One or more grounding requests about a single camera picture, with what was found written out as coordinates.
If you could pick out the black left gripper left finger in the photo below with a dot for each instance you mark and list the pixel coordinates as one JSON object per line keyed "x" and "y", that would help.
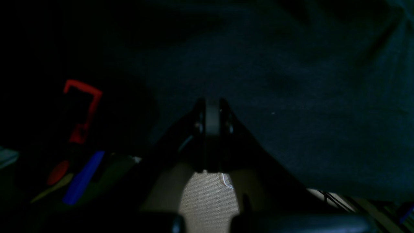
{"x": 147, "y": 198}

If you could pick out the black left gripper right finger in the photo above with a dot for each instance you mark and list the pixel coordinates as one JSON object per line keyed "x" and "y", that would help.
{"x": 271, "y": 199}

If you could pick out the black table cloth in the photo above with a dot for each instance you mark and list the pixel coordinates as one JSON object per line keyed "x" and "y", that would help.
{"x": 325, "y": 86}

